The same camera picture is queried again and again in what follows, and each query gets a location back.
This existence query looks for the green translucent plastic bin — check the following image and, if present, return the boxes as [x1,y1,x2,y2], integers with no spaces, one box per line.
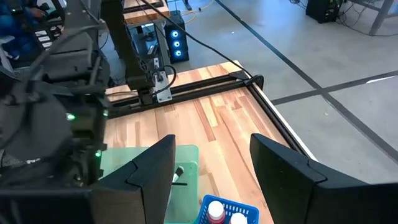
[99,144,200,224]

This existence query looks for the wooden background table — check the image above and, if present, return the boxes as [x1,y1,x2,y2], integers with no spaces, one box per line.
[123,0,171,25]

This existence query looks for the black aluminium table frame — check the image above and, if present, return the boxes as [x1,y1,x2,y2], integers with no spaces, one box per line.
[105,70,315,160]

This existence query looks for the silver mounting bracket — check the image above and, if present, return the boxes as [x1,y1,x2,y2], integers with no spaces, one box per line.
[151,70,174,103]

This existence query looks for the grey table leg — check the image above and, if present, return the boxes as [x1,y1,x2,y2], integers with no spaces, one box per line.
[368,0,398,35]

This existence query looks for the computer tower blue fans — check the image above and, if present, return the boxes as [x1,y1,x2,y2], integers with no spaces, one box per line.
[164,10,190,64]

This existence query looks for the black floor case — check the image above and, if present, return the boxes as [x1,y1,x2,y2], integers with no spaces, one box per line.
[305,0,344,24]

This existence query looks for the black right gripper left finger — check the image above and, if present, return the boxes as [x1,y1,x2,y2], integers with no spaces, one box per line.
[0,134,177,224]

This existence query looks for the small black fan brush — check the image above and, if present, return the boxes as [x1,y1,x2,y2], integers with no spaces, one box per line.
[172,166,188,187]

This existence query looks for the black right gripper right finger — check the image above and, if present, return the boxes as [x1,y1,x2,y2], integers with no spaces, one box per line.
[250,133,398,224]

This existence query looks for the blue plastic basket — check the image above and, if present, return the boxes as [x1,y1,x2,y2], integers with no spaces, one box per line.
[195,194,261,224]

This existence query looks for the red paint bottle white cap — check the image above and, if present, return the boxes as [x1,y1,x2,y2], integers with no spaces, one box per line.
[207,200,226,224]
[229,212,248,224]

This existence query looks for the person's hand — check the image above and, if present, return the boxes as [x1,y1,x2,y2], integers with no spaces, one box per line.
[29,7,47,19]

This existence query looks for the black frame post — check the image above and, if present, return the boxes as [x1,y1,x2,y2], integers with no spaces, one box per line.
[99,0,154,105]

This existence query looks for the person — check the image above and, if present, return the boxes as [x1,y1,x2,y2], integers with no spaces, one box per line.
[0,0,47,60]

